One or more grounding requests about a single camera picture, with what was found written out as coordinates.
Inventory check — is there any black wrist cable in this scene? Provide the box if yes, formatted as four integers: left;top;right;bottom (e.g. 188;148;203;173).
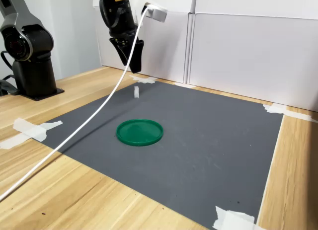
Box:
98;0;126;30

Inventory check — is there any braided black cable bundle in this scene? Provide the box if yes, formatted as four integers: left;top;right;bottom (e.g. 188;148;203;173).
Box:
0;74;20;97

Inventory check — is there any thick black cable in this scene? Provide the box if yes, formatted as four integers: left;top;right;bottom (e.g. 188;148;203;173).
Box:
0;50;13;70

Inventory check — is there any white tape patch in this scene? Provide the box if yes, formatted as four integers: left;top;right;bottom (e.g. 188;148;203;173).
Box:
173;82;197;89
0;117;64;150
212;205;268;230
129;75;159;84
262;103;318;124

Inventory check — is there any dark grey mat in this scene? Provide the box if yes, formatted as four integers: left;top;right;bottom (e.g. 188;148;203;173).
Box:
40;80;285;230

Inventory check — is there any round green lid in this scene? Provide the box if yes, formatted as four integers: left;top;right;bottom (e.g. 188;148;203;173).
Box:
116;118;164;147

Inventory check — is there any white grey camera box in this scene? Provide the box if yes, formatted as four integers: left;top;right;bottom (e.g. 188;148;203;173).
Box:
134;0;168;23

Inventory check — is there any white camera cable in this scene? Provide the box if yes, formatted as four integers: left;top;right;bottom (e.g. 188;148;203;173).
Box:
0;5;155;202

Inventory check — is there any white partition panel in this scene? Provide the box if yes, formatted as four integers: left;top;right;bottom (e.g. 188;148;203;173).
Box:
185;0;318;113
92;0;197;84

